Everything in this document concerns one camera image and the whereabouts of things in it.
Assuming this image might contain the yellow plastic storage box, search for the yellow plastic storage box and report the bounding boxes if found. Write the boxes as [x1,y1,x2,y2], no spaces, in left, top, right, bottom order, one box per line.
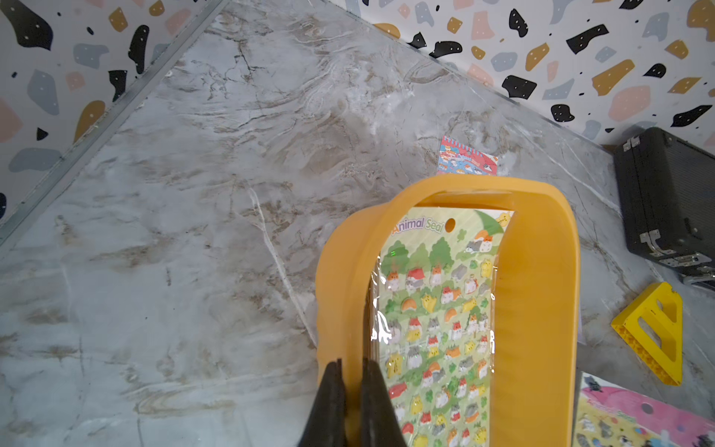
[316,174,580,446]

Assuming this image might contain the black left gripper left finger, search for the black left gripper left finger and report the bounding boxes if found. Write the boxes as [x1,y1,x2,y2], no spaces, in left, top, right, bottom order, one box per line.
[297,359,346,447]

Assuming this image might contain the yellow triangular plastic block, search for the yellow triangular plastic block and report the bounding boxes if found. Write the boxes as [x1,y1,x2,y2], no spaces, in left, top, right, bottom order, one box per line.
[611,282,684,387]

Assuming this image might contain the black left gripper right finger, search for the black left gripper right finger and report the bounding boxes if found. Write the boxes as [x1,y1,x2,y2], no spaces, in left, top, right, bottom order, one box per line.
[360,359,406,447]

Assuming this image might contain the red blue cat sticker sheet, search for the red blue cat sticker sheet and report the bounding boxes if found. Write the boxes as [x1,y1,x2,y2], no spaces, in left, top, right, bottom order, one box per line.
[437,136,498,176]

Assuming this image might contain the green animal sticker sheet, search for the green animal sticker sheet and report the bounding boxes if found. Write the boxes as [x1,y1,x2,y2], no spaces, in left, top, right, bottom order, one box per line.
[369,207,512,446]

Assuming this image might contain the black hard case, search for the black hard case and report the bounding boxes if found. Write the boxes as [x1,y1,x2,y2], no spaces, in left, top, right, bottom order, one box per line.
[614,128,714,290]

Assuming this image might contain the pink yellow cat sticker sheet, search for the pink yellow cat sticker sheet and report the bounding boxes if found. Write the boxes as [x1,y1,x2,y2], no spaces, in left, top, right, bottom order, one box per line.
[572,372,714,447]

